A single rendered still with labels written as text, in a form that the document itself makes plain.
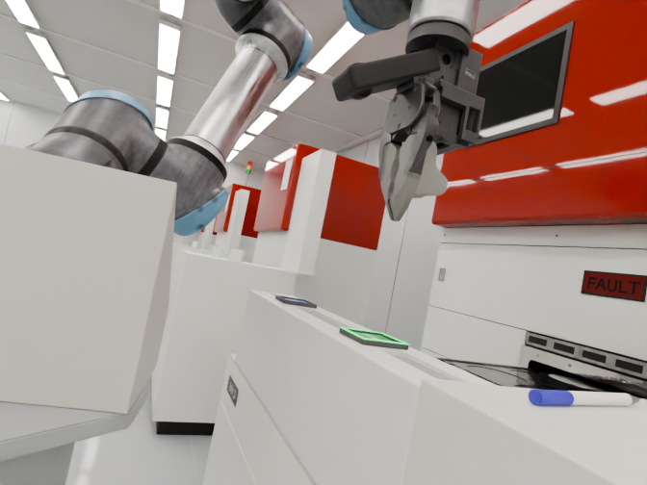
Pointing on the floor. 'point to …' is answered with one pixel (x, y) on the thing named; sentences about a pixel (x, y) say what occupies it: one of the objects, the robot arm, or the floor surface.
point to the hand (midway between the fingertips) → (391, 208)
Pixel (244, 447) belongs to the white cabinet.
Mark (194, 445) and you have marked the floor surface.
